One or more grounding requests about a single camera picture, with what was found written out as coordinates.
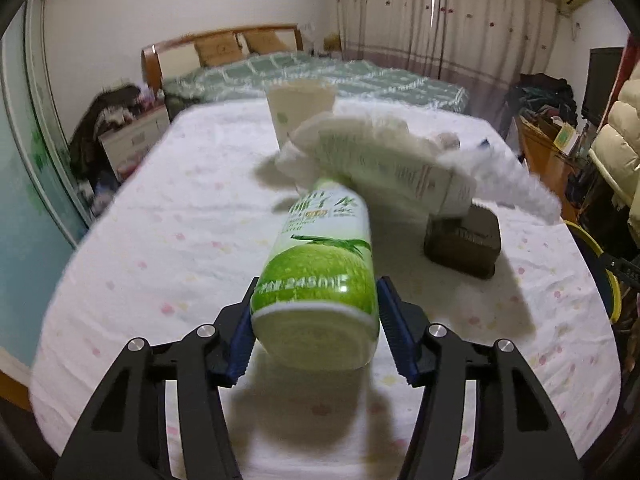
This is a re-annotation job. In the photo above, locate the wooden cabinet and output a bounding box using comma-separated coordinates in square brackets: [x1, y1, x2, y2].
[515, 115, 581, 221]

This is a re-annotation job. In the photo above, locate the yellow rim trash bin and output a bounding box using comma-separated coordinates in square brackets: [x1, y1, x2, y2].
[565, 219, 623, 323]

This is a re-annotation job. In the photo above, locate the bed with green quilt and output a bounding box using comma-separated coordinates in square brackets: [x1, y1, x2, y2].
[162, 52, 471, 121]

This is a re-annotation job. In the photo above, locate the dark brown box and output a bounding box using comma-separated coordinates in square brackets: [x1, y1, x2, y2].
[424, 200, 502, 280]

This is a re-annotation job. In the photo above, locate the white fluffy cloth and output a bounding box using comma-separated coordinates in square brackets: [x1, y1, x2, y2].
[350, 107, 562, 223]

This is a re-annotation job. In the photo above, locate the white tissue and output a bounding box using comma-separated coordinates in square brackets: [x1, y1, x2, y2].
[274, 142, 326, 188]

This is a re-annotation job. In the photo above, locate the white printed carton box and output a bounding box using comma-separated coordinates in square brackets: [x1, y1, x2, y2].
[300, 115, 478, 217]

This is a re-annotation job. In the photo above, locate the wooden headboard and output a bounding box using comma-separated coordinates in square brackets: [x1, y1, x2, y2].
[141, 23, 304, 93]

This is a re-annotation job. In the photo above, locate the white floral tablecloth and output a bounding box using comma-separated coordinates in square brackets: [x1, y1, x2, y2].
[30, 100, 621, 480]

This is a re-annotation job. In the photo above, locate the white nightstand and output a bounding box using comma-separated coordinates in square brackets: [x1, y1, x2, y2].
[97, 105, 171, 181]

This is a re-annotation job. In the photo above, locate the white paper cup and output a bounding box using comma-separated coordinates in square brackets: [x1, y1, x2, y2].
[266, 78, 338, 151]

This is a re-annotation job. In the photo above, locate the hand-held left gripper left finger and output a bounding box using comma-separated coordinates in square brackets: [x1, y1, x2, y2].
[52, 277, 258, 480]

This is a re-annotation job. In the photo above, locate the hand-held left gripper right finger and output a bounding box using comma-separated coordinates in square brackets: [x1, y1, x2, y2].
[377, 275, 586, 480]

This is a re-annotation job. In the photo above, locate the striped floral curtain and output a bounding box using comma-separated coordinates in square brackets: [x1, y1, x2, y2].
[335, 0, 561, 86]

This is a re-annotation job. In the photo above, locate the teal wardrobe sliding door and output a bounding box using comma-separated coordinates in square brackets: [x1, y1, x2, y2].
[0, 0, 91, 376]

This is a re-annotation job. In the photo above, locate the dark clothes heap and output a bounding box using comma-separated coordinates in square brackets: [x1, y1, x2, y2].
[70, 84, 143, 181]

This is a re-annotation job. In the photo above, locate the cream puffy jacket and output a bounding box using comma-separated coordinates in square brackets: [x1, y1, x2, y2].
[589, 62, 640, 246]

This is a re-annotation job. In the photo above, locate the green label drink bottle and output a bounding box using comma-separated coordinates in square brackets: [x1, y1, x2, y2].
[250, 177, 381, 371]

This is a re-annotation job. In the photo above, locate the pile of dark clothes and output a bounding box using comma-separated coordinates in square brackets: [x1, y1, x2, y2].
[507, 72, 578, 126]

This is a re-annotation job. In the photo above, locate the black television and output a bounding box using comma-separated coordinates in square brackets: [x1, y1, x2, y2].
[582, 47, 626, 126]

